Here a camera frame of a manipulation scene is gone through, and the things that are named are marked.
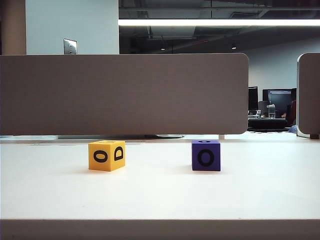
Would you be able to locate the purple letter block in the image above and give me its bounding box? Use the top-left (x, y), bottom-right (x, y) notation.
top-left (191, 139), bottom-right (222, 172)

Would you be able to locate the seated person in background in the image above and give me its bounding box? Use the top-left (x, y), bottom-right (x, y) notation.
top-left (280, 99), bottom-right (298, 127)

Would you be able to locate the long ceiling light strip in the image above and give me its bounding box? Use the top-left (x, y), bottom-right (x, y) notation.
top-left (118, 18), bottom-right (320, 27)

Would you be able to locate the narrow black computer monitor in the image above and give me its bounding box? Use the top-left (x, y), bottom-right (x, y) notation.
top-left (248, 86), bottom-right (259, 111)

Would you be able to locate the short grey desk divider panel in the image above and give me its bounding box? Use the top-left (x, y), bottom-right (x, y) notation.
top-left (296, 52), bottom-right (320, 140)

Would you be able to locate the wide black computer monitor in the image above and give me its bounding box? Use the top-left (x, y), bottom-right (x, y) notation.
top-left (262, 88), bottom-right (293, 114)

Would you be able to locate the yellow letter block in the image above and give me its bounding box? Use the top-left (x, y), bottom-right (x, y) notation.
top-left (88, 140), bottom-right (126, 172)

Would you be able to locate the round black table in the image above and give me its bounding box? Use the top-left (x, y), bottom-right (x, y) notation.
top-left (248, 117), bottom-right (289, 133)

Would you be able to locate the metal wall outlet plate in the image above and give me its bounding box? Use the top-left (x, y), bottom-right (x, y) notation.
top-left (63, 38), bottom-right (78, 55)

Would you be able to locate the long grey desk divider panel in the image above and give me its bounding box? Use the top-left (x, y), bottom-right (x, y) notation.
top-left (0, 52), bottom-right (250, 136)

